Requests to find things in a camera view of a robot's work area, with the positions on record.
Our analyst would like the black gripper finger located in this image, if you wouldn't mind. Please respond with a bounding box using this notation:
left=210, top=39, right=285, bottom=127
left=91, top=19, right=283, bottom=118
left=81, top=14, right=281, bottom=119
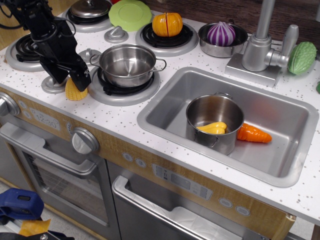
left=69, top=63, right=91, bottom=92
left=40, top=61, right=69, bottom=84

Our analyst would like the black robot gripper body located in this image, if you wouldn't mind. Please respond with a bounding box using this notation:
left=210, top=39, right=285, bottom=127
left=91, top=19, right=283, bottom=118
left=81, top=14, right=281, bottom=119
left=9, top=0, right=87, bottom=73

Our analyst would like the yellow toy corn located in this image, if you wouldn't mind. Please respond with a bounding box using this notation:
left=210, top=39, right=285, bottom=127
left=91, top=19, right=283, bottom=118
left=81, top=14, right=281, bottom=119
left=65, top=78, right=88, bottom=101

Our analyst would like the front grey stove knob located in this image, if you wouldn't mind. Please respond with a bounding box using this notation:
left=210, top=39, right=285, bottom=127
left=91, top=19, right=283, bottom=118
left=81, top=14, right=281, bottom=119
left=41, top=76, right=68, bottom=94

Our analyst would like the grey stove knob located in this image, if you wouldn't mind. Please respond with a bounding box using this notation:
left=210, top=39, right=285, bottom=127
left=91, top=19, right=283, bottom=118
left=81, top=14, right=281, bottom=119
left=78, top=48, right=102, bottom=66
left=104, top=26, right=129, bottom=44
left=41, top=76, right=68, bottom=94

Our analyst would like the front right stove burner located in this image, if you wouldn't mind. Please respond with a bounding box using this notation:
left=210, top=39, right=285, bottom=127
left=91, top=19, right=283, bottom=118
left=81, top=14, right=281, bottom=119
left=88, top=67, right=161, bottom=107

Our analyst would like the stove burner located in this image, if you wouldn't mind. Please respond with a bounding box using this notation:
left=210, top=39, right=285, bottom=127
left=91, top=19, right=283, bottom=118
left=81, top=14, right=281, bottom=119
left=61, top=9, right=113, bottom=33
left=135, top=23, right=199, bottom=57
left=5, top=34, right=44, bottom=72
left=88, top=67, right=161, bottom=107

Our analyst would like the middle grey stove knob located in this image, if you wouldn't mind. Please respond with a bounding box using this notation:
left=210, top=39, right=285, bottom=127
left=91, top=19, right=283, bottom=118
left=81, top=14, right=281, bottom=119
left=78, top=48, right=102, bottom=66

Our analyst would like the back left stove burner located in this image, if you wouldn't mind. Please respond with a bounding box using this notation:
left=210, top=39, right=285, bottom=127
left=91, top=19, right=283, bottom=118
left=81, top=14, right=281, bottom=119
left=61, top=9, right=113, bottom=33

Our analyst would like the front left stove burner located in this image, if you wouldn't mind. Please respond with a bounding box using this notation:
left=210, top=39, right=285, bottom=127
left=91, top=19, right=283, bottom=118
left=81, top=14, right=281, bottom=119
left=5, top=34, right=44, bottom=72

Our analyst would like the shallow steel pan on stove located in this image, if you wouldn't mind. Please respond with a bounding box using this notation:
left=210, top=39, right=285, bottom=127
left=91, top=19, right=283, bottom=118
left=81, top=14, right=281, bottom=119
left=89, top=44, right=159, bottom=88

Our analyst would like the back grey stove knob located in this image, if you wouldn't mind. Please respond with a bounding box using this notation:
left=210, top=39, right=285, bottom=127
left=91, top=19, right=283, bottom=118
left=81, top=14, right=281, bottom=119
left=104, top=26, right=129, bottom=44

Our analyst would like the back right stove burner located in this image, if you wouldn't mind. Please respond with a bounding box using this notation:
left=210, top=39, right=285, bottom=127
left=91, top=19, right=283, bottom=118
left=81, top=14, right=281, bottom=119
left=135, top=23, right=199, bottom=57

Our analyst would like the steel pot lid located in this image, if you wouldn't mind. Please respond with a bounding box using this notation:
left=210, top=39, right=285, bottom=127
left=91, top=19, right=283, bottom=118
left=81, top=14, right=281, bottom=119
left=70, top=0, right=112, bottom=19

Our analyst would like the left oven dial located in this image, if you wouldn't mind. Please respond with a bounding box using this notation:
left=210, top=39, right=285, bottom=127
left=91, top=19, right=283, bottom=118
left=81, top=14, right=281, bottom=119
left=0, top=92, right=21, bottom=117

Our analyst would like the oven dial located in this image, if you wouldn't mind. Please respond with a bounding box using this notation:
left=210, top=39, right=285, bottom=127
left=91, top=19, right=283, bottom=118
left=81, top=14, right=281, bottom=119
left=71, top=127, right=100, bottom=155
left=0, top=92, right=21, bottom=117

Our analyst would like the right oven dial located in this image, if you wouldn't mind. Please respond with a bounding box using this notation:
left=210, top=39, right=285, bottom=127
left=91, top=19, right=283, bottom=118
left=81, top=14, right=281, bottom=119
left=71, top=127, right=100, bottom=155

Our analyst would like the green toy plate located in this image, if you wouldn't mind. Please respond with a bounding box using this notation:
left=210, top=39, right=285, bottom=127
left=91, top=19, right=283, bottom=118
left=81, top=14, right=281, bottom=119
left=108, top=0, right=152, bottom=32

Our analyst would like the orange toy pumpkin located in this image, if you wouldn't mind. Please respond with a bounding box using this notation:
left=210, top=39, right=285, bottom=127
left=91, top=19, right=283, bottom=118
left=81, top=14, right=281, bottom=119
left=152, top=12, right=183, bottom=38

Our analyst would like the toy oven door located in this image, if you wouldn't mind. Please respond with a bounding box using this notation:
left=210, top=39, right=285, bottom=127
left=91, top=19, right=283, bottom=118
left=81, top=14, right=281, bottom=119
left=0, top=122, right=121, bottom=240

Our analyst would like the blue clamp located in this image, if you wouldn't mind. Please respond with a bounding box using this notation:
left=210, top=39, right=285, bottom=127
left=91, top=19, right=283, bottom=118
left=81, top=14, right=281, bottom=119
left=0, top=188, right=44, bottom=220

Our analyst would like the tall steel pot in sink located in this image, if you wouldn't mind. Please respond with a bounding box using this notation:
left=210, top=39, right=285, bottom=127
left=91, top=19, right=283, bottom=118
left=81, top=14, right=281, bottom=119
left=185, top=92, right=245, bottom=155

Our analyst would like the purple toy onion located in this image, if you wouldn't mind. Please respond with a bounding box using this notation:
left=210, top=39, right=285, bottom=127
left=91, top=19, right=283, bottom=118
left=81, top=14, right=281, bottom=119
left=207, top=21, right=236, bottom=47

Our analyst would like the yellow toy pepper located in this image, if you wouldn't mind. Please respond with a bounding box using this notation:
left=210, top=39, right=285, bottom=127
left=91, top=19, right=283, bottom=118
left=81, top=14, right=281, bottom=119
left=196, top=121, right=228, bottom=135

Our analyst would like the toy dishwasher door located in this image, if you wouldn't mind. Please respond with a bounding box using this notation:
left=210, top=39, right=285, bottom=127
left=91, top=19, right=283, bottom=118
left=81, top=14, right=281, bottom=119
left=107, top=162, right=266, bottom=240

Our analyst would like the yellow tape piece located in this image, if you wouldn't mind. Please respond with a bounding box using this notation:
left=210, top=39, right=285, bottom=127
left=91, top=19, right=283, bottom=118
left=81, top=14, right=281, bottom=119
left=18, top=219, right=51, bottom=237

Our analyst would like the small steel bowl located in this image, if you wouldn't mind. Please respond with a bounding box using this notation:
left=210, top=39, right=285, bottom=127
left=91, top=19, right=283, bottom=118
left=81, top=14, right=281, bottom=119
left=198, top=23, right=248, bottom=58

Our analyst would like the silver toy faucet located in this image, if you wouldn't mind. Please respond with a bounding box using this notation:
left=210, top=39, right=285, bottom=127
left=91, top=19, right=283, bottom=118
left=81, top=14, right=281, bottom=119
left=225, top=0, right=299, bottom=88

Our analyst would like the orange toy carrot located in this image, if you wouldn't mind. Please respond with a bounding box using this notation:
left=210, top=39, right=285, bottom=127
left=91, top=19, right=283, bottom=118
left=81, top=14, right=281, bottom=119
left=237, top=123, right=272, bottom=143

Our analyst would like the green toy bitter gourd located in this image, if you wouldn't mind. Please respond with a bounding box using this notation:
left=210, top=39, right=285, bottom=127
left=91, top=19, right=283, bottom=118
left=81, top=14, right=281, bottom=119
left=287, top=41, right=317, bottom=75

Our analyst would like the grey toy sink basin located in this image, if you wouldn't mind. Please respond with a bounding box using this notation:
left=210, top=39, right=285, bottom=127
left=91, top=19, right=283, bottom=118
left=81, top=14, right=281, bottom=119
left=137, top=67, right=319, bottom=188

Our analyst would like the dark green toy at edge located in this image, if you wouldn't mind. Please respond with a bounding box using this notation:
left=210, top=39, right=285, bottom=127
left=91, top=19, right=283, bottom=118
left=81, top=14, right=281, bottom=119
left=316, top=82, right=320, bottom=94

